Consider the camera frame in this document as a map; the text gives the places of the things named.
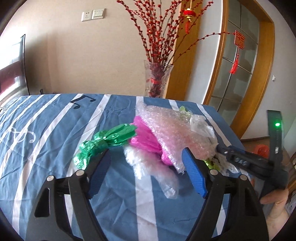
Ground red berry branches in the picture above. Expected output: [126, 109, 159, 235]
[117, 1, 230, 64]

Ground right hand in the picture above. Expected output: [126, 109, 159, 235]
[260, 189, 289, 240]

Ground red lantern ornament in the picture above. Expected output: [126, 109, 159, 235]
[183, 8, 196, 34]

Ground wall socket and switch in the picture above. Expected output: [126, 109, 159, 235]
[81, 9, 105, 22]

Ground red chinese knot ornament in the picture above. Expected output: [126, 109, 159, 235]
[230, 30, 245, 74]

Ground glass vase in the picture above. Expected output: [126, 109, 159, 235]
[144, 60, 174, 98]

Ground white plastic bag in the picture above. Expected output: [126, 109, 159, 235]
[189, 114, 239, 176]

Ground clear bubble wrap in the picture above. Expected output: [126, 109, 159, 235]
[135, 100, 219, 174]

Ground blue striped tablecloth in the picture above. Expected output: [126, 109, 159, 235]
[1, 94, 242, 240]

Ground green foil wrapper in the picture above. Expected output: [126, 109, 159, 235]
[73, 123, 137, 170]

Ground frosted glass door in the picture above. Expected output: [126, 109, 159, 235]
[209, 1, 259, 125]

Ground magenta plastic bag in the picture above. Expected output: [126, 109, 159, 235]
[129, 115, 173, 166]

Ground television screen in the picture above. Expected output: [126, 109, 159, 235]
[1, 35, 30, 106]

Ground red trash bag liner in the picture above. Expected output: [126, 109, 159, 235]
[253, 144, 269, 159]

